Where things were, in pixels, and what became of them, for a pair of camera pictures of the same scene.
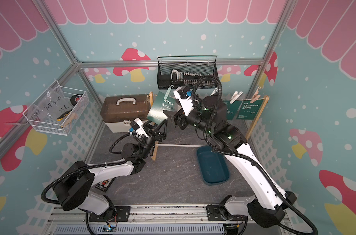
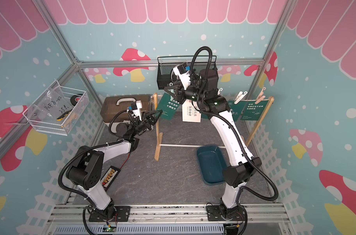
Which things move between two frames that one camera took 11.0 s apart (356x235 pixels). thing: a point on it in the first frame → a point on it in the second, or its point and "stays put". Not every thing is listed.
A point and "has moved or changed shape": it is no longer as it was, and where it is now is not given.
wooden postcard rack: [155, 144] has moved or changed shape
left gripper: [157, 136] → [154, 112]
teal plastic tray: [213, 166] stays put
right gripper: [179, 115] → [177, 97]
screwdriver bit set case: [104, 185] stays put
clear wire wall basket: [56, 111] stays put
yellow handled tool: [63, 115] stays put
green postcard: [156, 113] has moved or changed shape
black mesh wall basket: [174, 71] stays put
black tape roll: [74, 99] stays put
